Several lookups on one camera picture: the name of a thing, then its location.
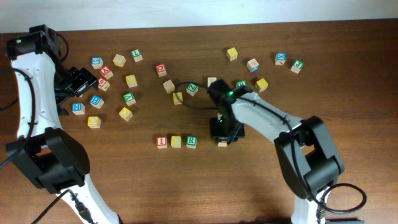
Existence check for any red Q block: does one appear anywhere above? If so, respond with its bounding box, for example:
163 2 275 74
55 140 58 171
155 63 167 77

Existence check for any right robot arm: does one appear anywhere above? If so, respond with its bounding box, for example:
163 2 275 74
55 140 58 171
207 79 345 223

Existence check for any green L block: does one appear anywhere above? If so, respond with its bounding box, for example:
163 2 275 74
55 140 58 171
131 49 143 62

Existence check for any plain wood block centre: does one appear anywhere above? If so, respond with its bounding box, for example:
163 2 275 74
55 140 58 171
163 80 175 93

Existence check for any yellow O block far left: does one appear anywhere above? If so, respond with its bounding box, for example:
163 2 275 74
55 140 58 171
87 116 101 129

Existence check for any blue H block left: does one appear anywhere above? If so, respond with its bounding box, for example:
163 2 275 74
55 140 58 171
72 103 85 115

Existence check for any yellow block top right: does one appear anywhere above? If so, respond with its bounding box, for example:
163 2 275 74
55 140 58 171
226 47 238 61

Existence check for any plain wood yellow-side block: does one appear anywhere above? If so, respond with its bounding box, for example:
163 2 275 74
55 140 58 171
113 54 126 67

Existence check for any green J block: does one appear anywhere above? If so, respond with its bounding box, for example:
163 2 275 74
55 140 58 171
290 60 304 73

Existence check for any wood block blue side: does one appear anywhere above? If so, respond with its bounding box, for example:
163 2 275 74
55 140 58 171
246 58 259 72

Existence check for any blue X block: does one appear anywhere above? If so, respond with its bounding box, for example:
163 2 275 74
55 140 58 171
275 52 287 65

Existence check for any right black cable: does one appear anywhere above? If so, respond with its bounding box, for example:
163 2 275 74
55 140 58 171
174 82 368 218

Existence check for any green r block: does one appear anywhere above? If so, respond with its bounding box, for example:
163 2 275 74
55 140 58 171
236 80 248 88
186 136 198 149

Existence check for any red a block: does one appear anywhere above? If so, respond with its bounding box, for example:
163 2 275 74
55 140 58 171
217 141 228 147
99 66 113 80

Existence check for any yellow C block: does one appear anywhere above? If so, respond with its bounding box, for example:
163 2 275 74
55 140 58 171
170 136 182 148

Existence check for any blue S block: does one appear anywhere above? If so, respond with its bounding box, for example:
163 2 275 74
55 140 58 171
91 57 103 70

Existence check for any blue H block tilted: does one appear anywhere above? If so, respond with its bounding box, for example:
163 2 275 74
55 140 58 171
90 95 104 109

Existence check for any green V block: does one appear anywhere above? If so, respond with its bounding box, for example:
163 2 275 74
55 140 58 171
123 92 136 106

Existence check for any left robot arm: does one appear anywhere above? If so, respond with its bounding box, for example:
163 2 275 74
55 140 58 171
1 25 122 223

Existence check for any plain wood block upright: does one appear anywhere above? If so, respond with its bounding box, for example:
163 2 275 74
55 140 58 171
208 77 216 86

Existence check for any yellow S block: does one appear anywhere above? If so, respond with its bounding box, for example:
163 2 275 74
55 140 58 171
172 92 183 105

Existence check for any yellow O block tilted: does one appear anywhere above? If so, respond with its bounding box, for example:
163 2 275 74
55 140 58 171
119 107 133 121

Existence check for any red I block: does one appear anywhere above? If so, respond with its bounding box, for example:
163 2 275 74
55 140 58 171
156 136 167 149

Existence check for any red 6 block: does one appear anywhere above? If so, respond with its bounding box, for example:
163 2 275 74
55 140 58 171
98 77 110 91

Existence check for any green Z block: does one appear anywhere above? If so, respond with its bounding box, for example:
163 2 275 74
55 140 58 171
186 83 198 96

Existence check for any yellow M block right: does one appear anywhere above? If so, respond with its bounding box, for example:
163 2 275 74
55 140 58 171
255 78 269 92

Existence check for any yellow block centre left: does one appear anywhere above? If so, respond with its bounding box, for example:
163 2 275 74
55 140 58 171
126 75 137 88

